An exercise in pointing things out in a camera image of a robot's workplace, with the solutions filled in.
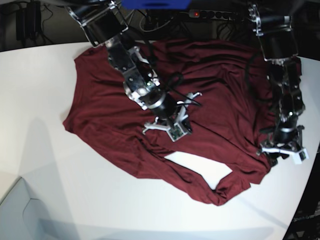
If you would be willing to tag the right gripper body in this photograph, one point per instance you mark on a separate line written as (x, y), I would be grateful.
(162, 105)

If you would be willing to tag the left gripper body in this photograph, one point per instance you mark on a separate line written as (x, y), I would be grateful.
(285, 136)

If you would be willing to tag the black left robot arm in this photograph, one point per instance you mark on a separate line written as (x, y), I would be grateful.
(279, 49)

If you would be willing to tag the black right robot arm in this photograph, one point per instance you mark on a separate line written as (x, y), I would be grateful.
(104, 25)

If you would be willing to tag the black power strip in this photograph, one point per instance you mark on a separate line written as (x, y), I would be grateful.
(214, 15)

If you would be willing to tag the blue box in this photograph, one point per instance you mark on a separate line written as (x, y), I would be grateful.
(156, 4)

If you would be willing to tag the black box on floor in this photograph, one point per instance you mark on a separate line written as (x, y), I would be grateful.
(28, 21)

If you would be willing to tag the white bin at corner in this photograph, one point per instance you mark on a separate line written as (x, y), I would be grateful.
(19, 215)

